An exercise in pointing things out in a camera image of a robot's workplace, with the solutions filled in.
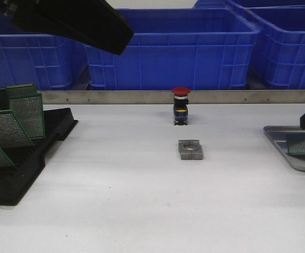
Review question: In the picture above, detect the green perforated circuit board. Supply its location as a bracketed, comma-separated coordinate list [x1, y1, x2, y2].
[287, 133, 305, 155]

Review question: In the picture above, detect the silver metal tray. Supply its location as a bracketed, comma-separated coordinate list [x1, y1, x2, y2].
[263, 126, 305, 172]

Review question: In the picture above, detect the green circuit board rear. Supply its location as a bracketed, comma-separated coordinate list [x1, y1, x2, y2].
[8, 93, 45, 140]

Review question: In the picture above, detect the green circuit board middle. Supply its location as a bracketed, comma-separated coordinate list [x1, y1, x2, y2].
[0, 110, 33, 149]

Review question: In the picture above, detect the black slotted board rack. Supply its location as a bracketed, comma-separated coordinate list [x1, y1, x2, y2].
[0, 84, 77, 206]

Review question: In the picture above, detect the blue plastic crate right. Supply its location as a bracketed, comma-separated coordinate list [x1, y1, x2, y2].
[244, 7, 305, 90]

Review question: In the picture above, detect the blue plastic crate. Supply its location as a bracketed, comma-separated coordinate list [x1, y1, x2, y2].
[0, 13, 87, 91]
[85, 8, 259, 91]
[244, 7, 305, 90]

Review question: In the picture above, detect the blue plastic crate left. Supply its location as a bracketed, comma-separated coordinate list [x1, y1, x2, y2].
[0, 13, 87, 91]

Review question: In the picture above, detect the blue crate back right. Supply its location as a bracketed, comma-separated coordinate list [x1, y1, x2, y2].
[193, 0, 305, 11]

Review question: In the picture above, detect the blue plastic crate centre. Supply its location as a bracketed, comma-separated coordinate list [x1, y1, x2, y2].
[85, 8, 259, 91]

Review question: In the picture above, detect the red emergency stop button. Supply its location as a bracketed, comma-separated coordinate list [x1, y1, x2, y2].
[172, 87, 191, 125]

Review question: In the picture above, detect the grey metal clamp block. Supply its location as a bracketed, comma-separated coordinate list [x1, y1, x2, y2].
[178, 139, 204, 160]

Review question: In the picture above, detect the metal table edge rail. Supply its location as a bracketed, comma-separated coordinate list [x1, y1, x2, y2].
[40, 90, 305, 104]

